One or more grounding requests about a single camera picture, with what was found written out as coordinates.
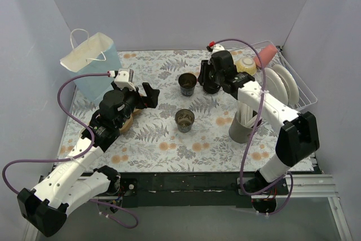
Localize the white plate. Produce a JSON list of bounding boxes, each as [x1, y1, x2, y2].
[[265, 68, 288, 106], [272, 64, 300, 106]]

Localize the aluminium frame rail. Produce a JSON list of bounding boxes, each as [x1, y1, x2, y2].
[[250, 174, 354, 240]]

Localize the yellow patterned bowl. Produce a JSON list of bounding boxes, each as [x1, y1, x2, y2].
[[235, 57, 257, 76]]

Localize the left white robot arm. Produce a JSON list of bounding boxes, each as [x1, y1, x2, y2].
[[17, 82, 160, 237]]

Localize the back white plate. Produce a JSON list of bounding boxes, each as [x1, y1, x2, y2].
[[272, 64, 300, 106]]

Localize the floral tablecloth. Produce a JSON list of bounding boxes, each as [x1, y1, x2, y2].
[[58, 50, 315, 173]]

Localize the light blue paper bag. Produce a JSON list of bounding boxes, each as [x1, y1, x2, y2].
[[60, 29, 122, 106]]

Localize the front white plate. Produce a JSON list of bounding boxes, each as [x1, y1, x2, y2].
[[265, 68, 288, 106]]

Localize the black coffee cup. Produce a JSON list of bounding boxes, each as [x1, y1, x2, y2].
[[178, 73, 197, 97], [174, 109, 195, 133]]

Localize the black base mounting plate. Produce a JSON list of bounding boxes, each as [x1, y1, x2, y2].
[[93, 170, 288, 209]]

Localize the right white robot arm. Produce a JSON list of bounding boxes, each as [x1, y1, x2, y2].
[[198, 50, 320, 195]]

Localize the grey cup with straws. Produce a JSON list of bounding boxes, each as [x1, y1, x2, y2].
[[228, 102, 258, 143]]

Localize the stack of black lids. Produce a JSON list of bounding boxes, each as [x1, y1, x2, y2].
[[202, 81, 221, 94]]

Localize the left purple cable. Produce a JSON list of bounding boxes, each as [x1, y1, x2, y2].
[[2, 71, 139, 229]]

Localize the pink plastic cup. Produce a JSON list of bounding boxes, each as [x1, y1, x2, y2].
[[253, 44, 278, 68]]

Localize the white wire dish rack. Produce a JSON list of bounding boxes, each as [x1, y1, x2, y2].
[[222, 42, 318, 112]]

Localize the brown cardboard cup sleeves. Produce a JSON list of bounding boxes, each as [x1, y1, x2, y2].
[[119, 109, 143, 134]]

